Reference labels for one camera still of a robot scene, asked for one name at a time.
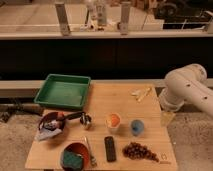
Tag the blue plastic cup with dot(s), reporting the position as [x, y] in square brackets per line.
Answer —
[137, 127]

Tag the dark red grape bunch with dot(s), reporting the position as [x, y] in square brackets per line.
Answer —
[135, 151]

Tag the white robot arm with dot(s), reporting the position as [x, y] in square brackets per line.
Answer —
[186, 84]

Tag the pale yellow wooden pieces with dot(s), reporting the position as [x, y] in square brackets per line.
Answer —
[141, 94]

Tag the orange-filled white cup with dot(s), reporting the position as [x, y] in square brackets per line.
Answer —
[113, 121]

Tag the small metal cup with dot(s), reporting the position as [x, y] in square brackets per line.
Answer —
[85, 120]

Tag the green plastic tray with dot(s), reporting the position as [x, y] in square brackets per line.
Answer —
[63, 91]

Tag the black remote control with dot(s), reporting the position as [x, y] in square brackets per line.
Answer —
[110, 149]

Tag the red bowl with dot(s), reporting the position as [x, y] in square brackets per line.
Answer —
[78, 148]

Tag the metal spoon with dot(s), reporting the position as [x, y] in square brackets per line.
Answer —
[92, 158]

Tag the white crumpled cloth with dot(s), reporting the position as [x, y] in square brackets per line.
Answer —
[45, 134]

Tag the green sponge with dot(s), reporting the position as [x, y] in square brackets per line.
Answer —
[71, 160]

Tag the left grey metal post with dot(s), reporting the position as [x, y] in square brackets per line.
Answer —
[62, 18]

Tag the grey metal post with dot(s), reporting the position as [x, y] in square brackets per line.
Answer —
[125, 12]
[62, 18]

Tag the right grey metal post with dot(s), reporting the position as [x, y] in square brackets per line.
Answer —
[125, 12]

